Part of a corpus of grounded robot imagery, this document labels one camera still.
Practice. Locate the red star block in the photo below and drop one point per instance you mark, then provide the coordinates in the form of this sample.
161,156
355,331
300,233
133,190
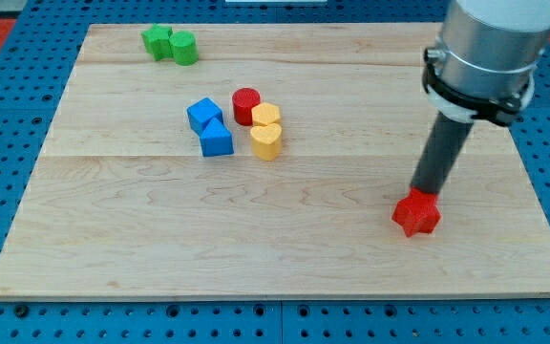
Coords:
417,212

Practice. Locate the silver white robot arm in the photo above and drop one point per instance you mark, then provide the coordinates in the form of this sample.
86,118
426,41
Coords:
482,62

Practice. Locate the light wooden board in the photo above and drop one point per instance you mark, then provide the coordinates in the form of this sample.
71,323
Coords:
122,205

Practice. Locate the green star block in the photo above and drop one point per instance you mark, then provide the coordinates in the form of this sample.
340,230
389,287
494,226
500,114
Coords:
156,41

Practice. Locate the yellow heart block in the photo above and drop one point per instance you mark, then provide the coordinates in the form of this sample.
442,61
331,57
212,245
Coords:
266,141

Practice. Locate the yellow hexagon block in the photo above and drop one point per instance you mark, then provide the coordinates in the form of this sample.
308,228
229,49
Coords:
265,113

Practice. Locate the blue triangle block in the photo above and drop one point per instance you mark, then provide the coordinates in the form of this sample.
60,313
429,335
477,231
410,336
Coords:
216,139

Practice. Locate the red cylinder block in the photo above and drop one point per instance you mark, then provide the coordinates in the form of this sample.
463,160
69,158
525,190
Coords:
244,100

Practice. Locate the blue cube block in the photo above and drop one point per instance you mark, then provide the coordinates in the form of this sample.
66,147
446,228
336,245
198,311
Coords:
201,113

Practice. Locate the green cylinder block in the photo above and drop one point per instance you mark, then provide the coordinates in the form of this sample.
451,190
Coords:
184,48

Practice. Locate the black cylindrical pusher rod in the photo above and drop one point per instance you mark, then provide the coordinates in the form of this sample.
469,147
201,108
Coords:
440,152

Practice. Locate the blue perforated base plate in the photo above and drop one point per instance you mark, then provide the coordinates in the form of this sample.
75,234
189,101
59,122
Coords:
39,43

